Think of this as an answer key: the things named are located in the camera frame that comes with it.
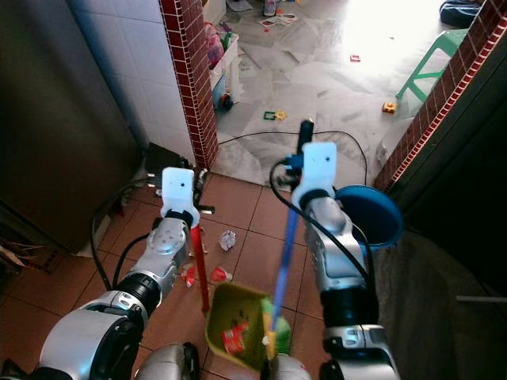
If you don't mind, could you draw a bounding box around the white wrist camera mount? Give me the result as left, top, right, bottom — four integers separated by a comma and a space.
161, 166, 199, 229
292, 142, 337, 199

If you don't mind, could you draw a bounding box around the brown cardboard piece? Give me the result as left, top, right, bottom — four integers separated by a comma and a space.
0, 241, 64, 274

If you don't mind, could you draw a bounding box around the tall black cabinet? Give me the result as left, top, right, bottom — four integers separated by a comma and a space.
0, 0, 147, 254

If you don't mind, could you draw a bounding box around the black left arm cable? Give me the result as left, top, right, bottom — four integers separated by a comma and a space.
91, 180, 167, 290

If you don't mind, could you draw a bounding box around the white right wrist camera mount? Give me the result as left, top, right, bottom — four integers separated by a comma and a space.
292, 142, 337, 199

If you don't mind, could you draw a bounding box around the dark grey bin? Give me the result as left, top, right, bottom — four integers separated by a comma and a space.
372, 230, 507, 380

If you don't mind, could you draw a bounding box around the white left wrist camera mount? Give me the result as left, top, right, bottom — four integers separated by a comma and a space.
161, 166, 199, 229

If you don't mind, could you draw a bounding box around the white toy table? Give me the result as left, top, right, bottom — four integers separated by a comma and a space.
210, 20, 242, 110

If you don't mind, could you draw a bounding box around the small black box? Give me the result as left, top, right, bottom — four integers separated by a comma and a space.
147, 142, 183, 177

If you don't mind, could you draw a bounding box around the robot right leg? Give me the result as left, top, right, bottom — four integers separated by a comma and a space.
261, 355, 310, 380

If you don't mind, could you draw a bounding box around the green plastic stool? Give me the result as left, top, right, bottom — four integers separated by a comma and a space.
396, 29, 472, 102

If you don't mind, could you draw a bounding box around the brick-trimmed dark counter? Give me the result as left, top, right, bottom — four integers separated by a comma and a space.
372, 0, 507, 230

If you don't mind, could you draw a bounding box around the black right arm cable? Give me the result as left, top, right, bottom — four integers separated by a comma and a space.
269, 162, 377, 286

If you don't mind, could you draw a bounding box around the yellow-green dustpan red handle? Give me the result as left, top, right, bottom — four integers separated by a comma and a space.
190, 226, 280, 373

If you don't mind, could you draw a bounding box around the robot left leg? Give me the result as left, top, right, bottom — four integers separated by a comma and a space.
131, 342, 199, 380

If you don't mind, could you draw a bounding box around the blue-handled green broom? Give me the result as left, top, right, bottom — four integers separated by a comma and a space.
263, 119, 315, 361

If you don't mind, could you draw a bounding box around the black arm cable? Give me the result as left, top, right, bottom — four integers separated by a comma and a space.
269, 162, 377, 286
91, 180, 167, 290

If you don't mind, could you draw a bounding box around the crumpled white paper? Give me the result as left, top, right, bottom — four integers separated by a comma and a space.
218, 230, 238, 252

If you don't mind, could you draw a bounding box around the robot leg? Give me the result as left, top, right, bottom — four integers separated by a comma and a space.
261, 355, 310, 380
131, 342, 199, 380

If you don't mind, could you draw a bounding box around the red printed wrapper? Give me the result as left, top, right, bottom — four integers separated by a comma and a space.
222, 323, 250, 355

